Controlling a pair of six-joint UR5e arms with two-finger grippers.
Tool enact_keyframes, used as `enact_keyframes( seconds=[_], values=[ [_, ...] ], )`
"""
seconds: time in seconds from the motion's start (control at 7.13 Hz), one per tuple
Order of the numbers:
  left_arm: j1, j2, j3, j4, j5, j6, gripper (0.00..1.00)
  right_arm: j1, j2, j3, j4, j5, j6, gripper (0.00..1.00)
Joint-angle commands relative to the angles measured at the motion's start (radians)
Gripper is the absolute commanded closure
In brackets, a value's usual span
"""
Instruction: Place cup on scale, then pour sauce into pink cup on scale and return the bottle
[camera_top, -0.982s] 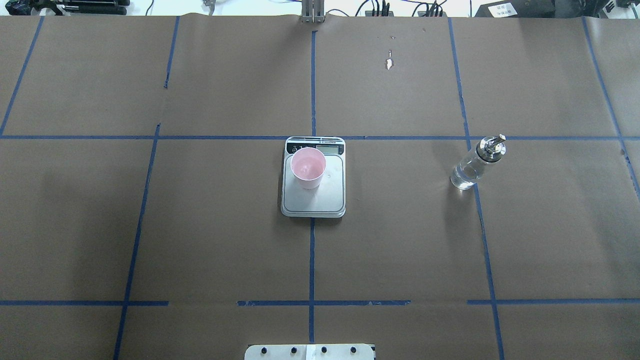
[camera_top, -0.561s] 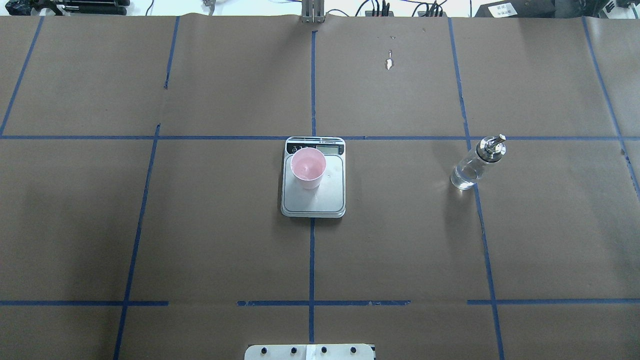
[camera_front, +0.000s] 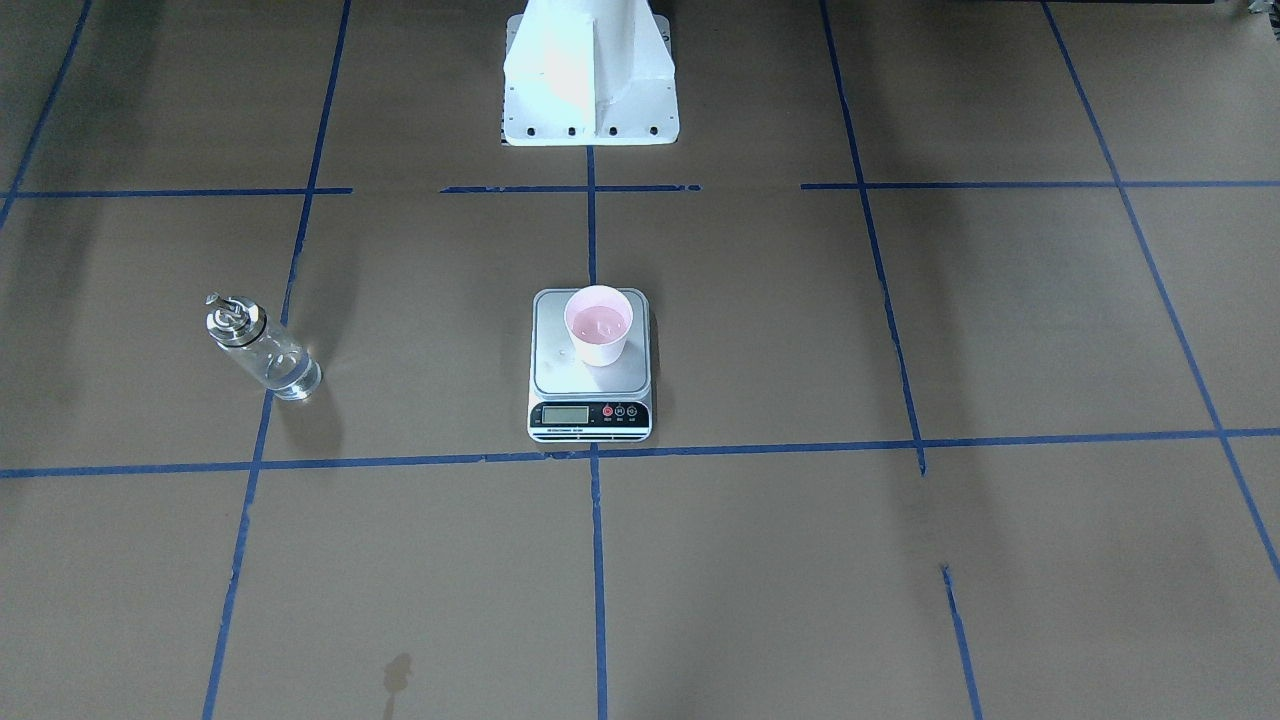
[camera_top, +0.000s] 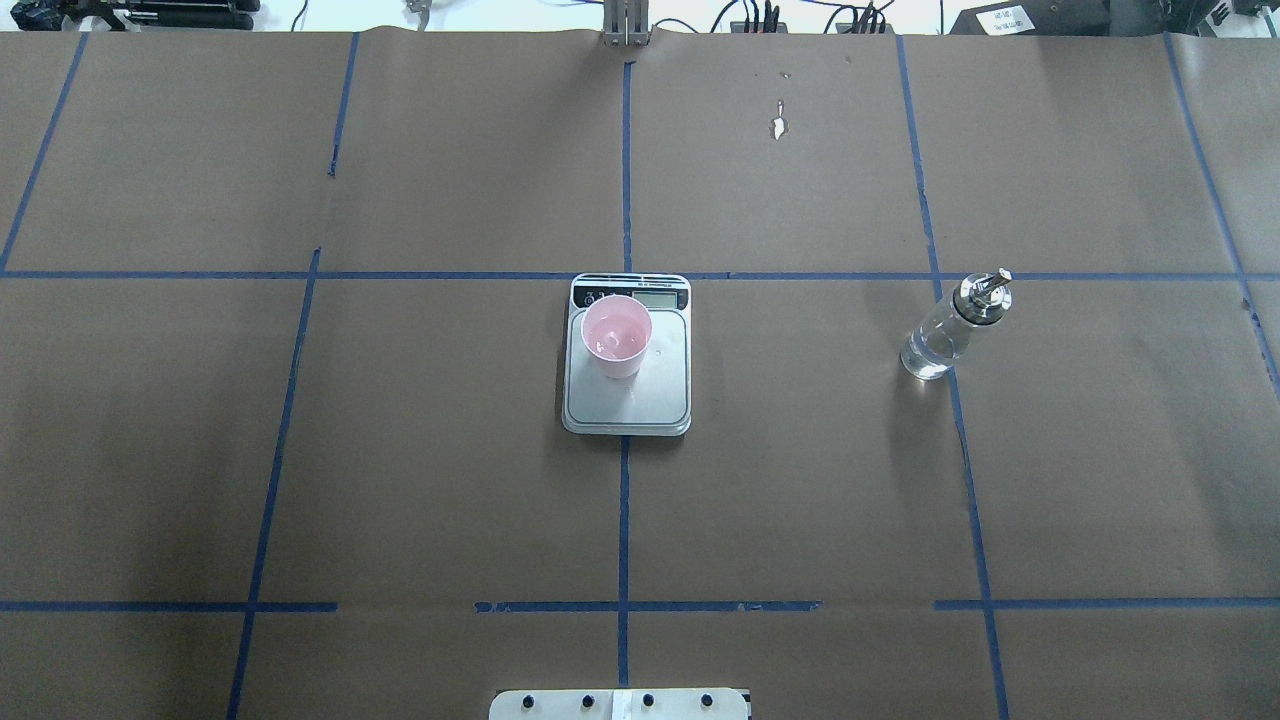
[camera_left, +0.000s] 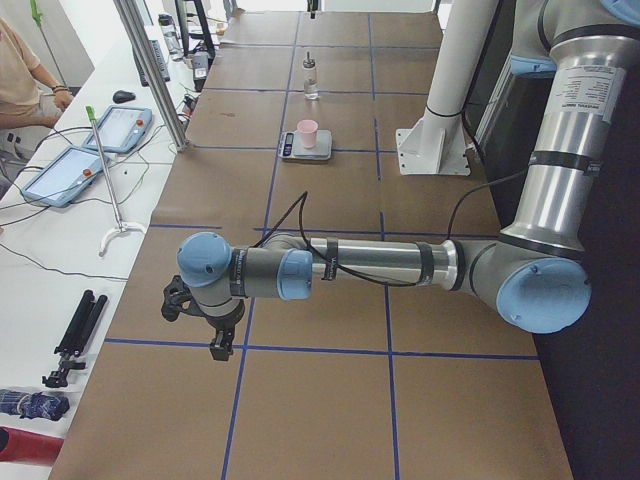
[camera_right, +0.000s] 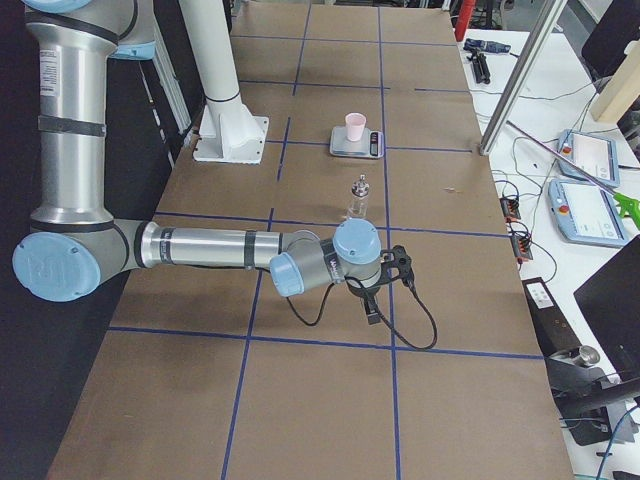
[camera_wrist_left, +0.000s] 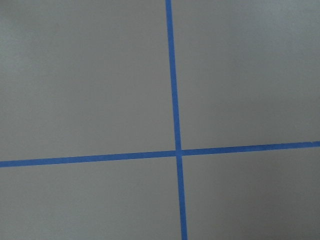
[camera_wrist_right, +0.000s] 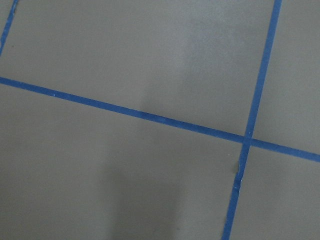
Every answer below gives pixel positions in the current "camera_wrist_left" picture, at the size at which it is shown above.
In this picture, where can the blue tape line lengthwise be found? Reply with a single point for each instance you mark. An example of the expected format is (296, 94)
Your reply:
(176, 120)

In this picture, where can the blue tape line crosswise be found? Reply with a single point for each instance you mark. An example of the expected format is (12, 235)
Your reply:
(158, 154)

